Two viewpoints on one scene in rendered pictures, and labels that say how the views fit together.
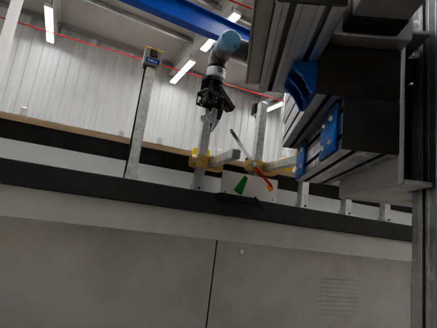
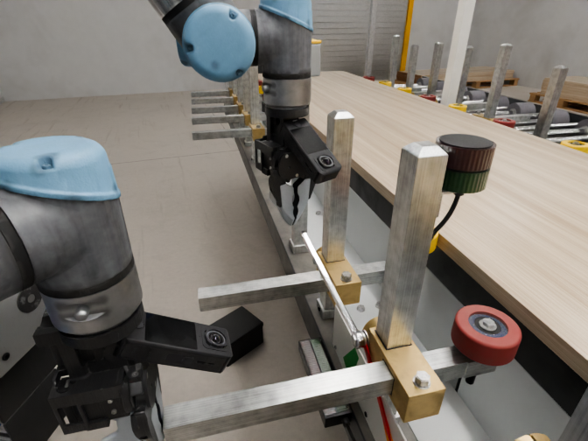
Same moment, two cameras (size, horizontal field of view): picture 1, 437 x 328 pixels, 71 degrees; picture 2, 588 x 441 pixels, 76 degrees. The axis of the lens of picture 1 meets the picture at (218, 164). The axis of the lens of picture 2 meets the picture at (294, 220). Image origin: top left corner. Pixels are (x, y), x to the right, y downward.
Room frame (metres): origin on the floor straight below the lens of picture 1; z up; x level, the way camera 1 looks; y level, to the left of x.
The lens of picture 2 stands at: (1.21, -0.56, 1.26)
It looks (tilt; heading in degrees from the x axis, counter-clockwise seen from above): 28 degrees down; 96
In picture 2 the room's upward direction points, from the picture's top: straight up
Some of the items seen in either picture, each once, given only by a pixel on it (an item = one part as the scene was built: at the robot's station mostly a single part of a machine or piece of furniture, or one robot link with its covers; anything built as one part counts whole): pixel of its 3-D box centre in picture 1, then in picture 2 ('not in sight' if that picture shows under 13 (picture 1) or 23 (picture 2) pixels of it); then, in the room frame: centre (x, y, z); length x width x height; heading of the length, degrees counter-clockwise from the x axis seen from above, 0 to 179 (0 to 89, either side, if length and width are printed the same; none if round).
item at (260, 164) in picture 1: (260, 167); (400, 362); (1.32, -0.18, 0.85); 0.13 x 0.06 x 0.05; 110
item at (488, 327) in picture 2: not in sight; (479, 353); (1.43, -0.16, 0.85); 0.08 x 0.08 x 0.11
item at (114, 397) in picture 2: not in sight; (107, 358); (1.00, -0.32, 0.97); 0.09 x 0.08 x 0.12; 20
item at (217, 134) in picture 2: not in sight; (246, 132); (0.86, 0.96, 0.84); 0.43 x 0.03 x 0.04; 20
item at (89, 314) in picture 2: not in sight; (94, 293); (1.01, -0.32, 1.05); 0.08 x 0.08 x 0.05
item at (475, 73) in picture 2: not in sight; (455, 74); (3.72, 8.05, 0.23); 2.42 x 0.76 x 0.17; 28
